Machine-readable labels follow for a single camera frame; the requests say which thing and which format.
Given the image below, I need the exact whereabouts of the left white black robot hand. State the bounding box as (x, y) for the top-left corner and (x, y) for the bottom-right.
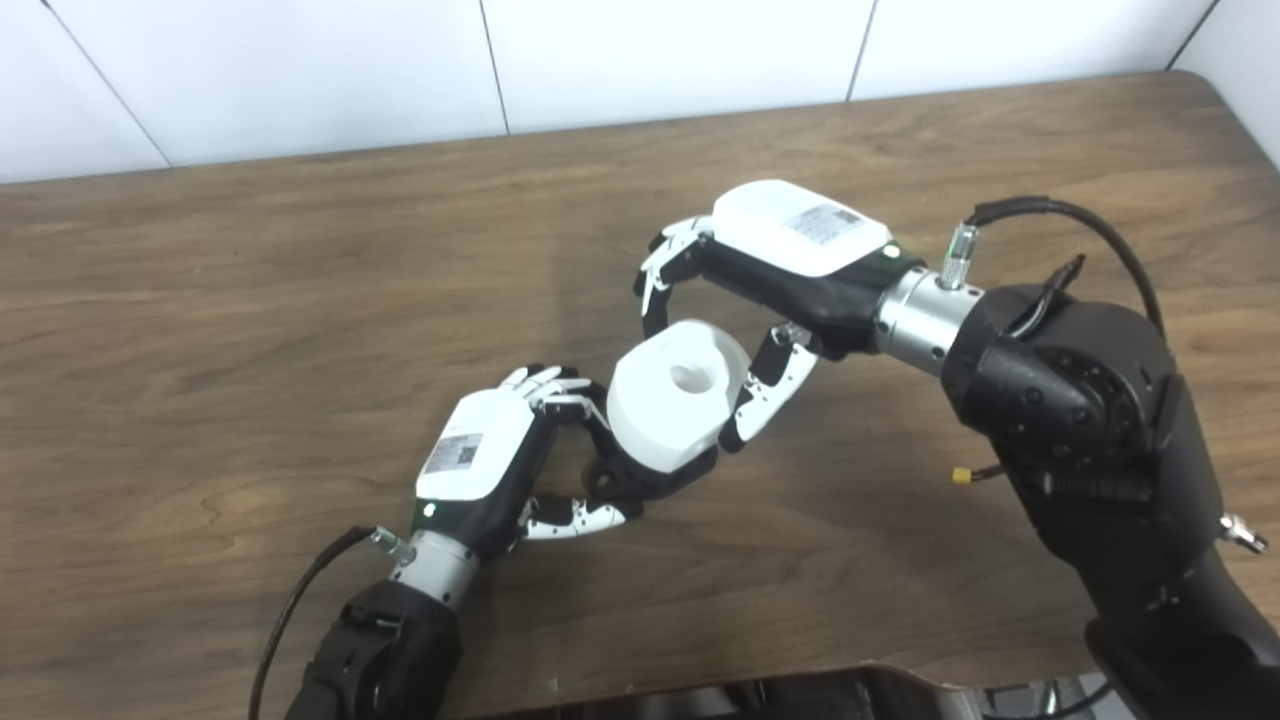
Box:
(412, 365), (641, 561)

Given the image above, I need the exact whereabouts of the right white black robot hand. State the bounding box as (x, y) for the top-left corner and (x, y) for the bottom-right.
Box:
(634, 180), (926, 454)

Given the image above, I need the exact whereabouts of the black flanged holder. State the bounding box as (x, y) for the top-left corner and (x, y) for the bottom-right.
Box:
(583, 380), (717, 501)

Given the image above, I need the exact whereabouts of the round white piece with hole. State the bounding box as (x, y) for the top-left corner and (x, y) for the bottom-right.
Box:
(606, 319), (753, 475)

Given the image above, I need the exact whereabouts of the black robot torso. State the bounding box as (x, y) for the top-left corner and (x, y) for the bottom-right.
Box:
(480, 665), (1111, 720)

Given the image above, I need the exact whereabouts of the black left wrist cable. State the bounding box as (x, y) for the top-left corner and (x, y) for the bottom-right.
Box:
(247, 525), (407, 720)

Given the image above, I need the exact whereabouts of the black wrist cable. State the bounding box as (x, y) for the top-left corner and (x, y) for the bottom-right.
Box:
(247, 525), (407, 720)
(945, 195), (1167, 337)

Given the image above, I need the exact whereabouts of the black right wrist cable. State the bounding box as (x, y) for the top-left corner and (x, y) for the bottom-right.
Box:
(945, 195), (1167, 337)

